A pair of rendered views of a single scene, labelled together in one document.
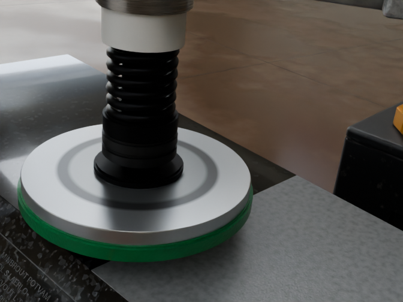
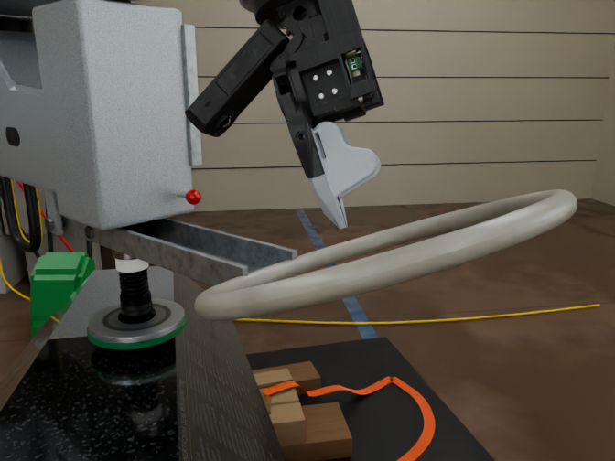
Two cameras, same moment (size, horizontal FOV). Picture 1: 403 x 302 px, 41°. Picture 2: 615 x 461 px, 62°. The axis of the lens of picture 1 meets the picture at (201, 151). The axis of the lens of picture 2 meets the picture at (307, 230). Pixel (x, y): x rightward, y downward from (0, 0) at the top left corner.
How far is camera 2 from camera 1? 1.54 m
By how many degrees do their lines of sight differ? 127
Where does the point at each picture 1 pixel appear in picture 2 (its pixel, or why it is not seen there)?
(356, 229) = (78, 317)
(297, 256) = not seen: hidden behind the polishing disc
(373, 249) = (86, 313)
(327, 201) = (63, 327)
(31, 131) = (120, 397)
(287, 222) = not seen: hidden behind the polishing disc
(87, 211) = (173, 306)
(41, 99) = (71, 434)
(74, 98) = (48, 429)
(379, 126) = not seen: outside the picture
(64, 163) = (159, 322)
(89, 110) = (59, 411)
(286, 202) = (78, 330)
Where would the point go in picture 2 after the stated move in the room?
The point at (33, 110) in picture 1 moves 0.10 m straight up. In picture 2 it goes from (94, 419) to (88, 369)
